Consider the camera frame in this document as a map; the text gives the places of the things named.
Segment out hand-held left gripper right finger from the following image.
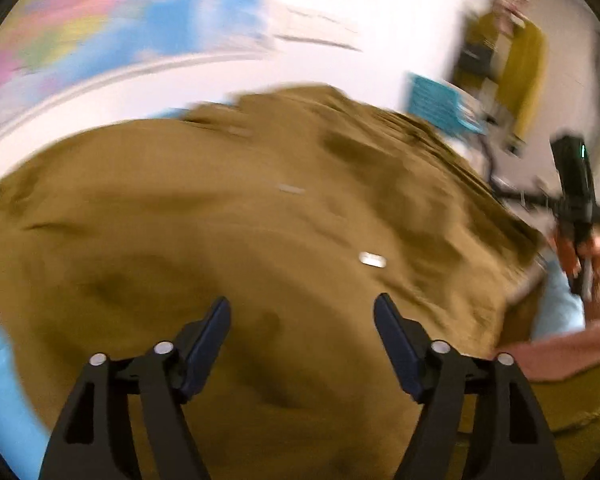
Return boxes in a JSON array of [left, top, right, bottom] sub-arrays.
[[373, 292, 565, 480]]

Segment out mustard yellow hanging garment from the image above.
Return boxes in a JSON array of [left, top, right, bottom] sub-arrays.
[[467, 10, 549, 142]]

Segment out light blue cloth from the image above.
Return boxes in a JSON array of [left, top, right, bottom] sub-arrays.
[[530, 260, 587, 337]]

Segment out colourful wall map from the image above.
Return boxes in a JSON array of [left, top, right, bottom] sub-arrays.
[[0, 0, 281, 111]]

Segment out teal perforated plastic rack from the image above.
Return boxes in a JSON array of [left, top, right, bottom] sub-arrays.
[[407, 72, 485, 137]]

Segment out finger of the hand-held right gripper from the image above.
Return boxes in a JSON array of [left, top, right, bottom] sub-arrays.
[[495, 177, 563, 213]]

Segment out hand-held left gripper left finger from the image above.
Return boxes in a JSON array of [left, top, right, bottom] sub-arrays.
[[39, 296, 232, 480]]

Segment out person's right forearm pink sleeve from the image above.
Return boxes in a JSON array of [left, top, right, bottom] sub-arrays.
[[494, 255, 600, 382]]

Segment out olive brown pants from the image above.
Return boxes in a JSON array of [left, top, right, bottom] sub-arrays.
[[0, 84, 600, 480]]

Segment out blue flower print bed sheet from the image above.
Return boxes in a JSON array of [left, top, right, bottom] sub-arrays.
[[0, 305, 52, 467]]

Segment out person's right hand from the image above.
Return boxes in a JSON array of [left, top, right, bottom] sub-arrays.
[[550, 230, 600, 286]]

